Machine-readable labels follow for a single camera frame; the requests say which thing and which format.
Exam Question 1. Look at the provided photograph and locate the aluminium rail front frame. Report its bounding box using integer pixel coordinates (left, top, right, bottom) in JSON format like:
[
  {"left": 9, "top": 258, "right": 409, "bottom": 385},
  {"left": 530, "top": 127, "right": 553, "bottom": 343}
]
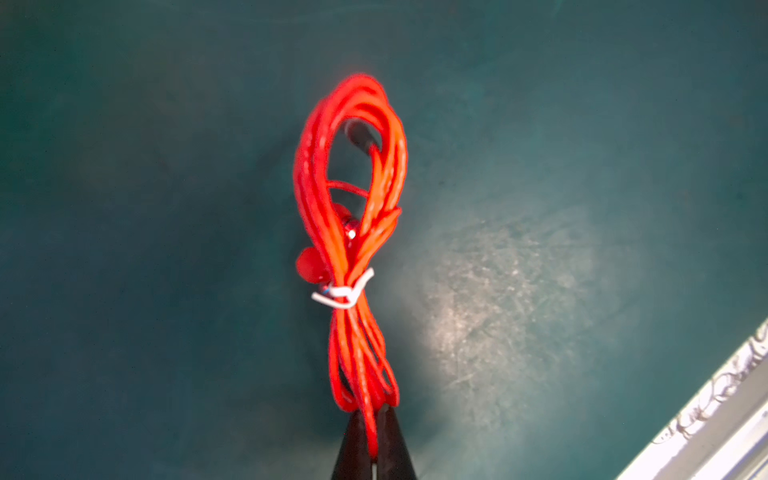
[{"left": 618, "top": 322, "right": 767, "bottom": 480}]

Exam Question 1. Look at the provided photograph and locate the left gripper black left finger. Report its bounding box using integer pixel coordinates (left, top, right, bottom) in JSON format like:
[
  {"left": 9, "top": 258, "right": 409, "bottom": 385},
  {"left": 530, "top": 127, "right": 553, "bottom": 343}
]
[{"left": 331, "top": 411, "right": 373, "bottom": 480}]

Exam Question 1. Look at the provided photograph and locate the red earphones bundle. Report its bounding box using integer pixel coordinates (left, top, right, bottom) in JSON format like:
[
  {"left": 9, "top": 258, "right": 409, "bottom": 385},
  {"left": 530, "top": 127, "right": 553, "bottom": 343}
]
[{"left": 293, "top": 73, "right": 408, "bottom": 460}]

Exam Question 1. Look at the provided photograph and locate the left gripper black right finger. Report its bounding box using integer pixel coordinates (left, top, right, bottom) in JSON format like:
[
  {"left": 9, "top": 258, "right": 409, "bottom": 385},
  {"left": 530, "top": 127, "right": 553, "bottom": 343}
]
[{"left": 375, "top": 405, "right": 417, "bottom": 480}]

